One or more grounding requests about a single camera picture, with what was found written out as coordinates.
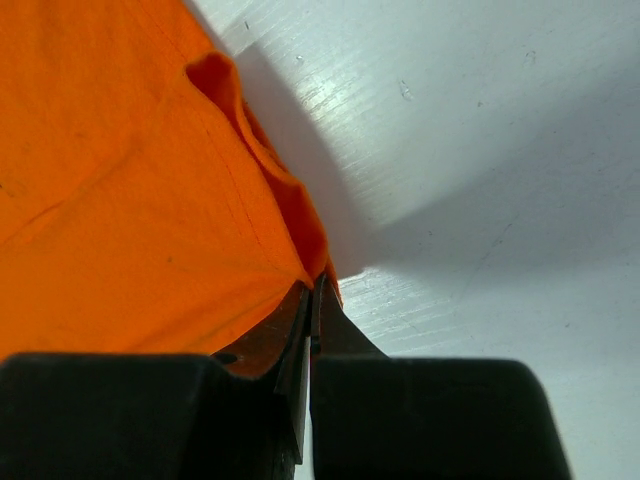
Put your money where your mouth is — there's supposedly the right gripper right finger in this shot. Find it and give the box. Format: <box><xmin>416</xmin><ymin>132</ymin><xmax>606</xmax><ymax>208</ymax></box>
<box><xmin>310</xmin><ymin>276</ymin><xmax>571</xmax><ymax>479</ymax></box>

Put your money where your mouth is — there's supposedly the orange t shirt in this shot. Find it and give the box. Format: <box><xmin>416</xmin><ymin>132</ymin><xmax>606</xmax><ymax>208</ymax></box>
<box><xmin>1</xmin><ymin>1</ymin><xmax>334</xmax><ymax>356</ymax></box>

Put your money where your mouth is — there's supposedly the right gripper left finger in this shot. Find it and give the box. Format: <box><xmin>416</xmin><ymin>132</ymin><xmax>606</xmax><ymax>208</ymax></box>
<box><xmin>1</xmin><ymin>284</ymin><xmax>311</xmax><ymax>479</ymax></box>

